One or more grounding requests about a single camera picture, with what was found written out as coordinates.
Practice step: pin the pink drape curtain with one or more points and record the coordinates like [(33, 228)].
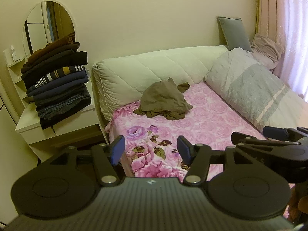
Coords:
[(269, 9)]

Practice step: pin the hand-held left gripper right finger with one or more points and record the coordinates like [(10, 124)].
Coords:
[(184, 149)]

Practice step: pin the bed with pink floral sheet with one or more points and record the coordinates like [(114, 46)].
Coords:
[(211, 115)]

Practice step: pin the cream quilted headboard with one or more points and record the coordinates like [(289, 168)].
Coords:
[(134, 69)]

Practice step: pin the dark olive crumpled garment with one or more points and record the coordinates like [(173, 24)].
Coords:
[(166, 115)]

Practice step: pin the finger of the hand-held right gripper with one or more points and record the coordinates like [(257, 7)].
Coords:
[(243, 138), (274, 132)]

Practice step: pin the pale pink pillow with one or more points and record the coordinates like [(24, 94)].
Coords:
[(266, 49)]

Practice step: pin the grey and pink duvet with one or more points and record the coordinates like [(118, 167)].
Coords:
[(250, 84)]

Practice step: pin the small white bottle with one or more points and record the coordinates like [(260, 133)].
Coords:
[(14, 53)]

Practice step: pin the oval mirror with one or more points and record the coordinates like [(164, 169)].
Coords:
[(41, 26)]

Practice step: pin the white sheer curtain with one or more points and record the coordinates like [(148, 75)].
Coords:
[(297, 41)]

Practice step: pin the grey pillow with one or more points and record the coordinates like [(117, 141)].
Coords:
[(234, 32)]

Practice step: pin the person's right hand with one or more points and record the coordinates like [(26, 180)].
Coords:
[(293, 204)]

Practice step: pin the stack of dark folded clothes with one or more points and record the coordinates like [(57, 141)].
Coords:
[(57, 84)]

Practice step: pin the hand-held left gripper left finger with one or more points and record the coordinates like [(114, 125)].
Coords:
[(118, 149)]

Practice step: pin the white dressing table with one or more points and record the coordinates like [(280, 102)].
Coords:
[(28, 125)]

